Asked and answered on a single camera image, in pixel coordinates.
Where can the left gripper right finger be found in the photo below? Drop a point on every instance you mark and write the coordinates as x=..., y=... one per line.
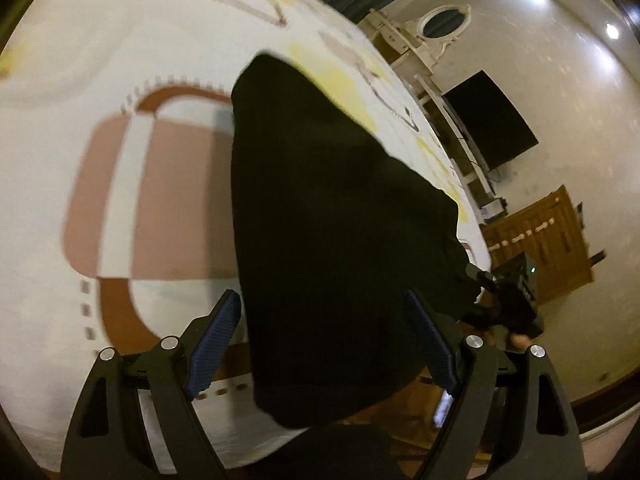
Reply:
x=538, y=437

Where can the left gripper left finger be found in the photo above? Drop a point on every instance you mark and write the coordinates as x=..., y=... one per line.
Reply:
x=107, y=438

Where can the black studded pants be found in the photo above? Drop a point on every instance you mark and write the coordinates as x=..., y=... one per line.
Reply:
x=341, y=248

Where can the brown wooden door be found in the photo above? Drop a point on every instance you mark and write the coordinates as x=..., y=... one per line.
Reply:
x=548, y=232

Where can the white tv stand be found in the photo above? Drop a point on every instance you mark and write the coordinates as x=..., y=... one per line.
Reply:
x=467, y=161

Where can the black flat television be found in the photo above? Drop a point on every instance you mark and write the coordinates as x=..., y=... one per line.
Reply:
x=495, y=126

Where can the white dressing table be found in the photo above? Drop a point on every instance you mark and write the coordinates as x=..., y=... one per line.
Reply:
x=406, y=54

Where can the oval white framed mirror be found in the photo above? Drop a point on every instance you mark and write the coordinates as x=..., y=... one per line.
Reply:
x=438, y=29

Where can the patterned white bed sheet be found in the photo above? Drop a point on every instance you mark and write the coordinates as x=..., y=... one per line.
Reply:
x=116, y=132

